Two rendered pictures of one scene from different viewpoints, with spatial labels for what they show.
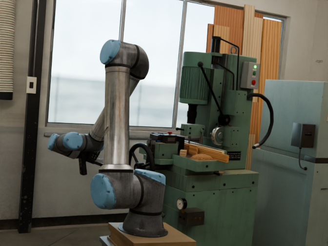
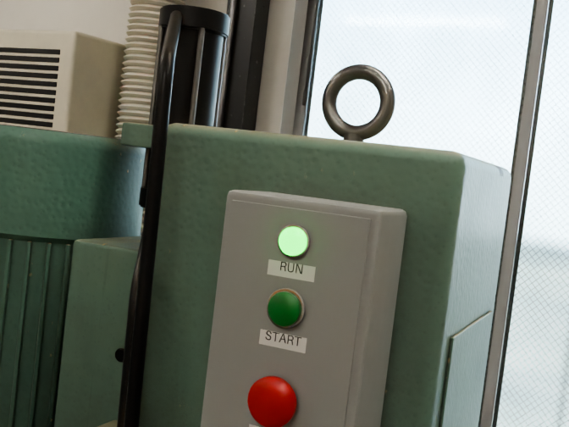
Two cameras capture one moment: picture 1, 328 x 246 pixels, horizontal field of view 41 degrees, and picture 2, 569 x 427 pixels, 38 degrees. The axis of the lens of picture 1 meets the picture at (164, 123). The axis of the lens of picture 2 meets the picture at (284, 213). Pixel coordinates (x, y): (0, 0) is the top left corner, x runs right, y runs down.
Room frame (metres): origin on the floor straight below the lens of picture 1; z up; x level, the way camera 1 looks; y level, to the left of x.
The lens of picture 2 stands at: (2.48, -0.93, 1.50)
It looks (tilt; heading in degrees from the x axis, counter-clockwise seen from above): 3 degrees down; 58
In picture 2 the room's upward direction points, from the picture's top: 7 degrees clockwise
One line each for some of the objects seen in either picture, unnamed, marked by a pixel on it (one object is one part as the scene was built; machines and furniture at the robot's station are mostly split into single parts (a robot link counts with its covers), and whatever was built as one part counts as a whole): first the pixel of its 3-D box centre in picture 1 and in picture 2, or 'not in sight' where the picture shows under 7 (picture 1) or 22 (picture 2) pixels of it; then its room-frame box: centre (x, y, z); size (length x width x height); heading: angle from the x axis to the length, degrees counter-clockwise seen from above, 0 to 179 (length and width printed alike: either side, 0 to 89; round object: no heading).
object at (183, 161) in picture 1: (172, 156); not in sight; (2.65, -0.07, 0.87); 0.61 x 0.30 x 0.06; 35
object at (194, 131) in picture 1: (193, 131); not in sight; (2.71, -0.18, 1.03); 0.14 x 0.07 x 0.09; 125
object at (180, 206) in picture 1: (182, 205); not in sight; (2.37, -0.14, 0.65); 0.06 x 0.04 x 0.08; 35
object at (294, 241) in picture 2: not in sight; (292, 241); (2.74, -0.53, 1.46); 0.02 x 0.01 x 0.02; 125
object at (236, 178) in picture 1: (201, 174); not in sight; (2.77, -0.26, 0.76); 0.57 x 0.45 x 0.09; 125
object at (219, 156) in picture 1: (192, 149); not in sight; (2.67, -0.19, 0.92); 0.62 x 0.02 x 0.04; 35
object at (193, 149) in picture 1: (185, 147); not in sight; (2.66, -0.15, 0.93); 0.22 x 0.01 x 0.06; 35
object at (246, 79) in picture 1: (250, 75); (302, 326); (2.77, -0.51, 1.40); 0.10 x 0.06 x 0.16; 125
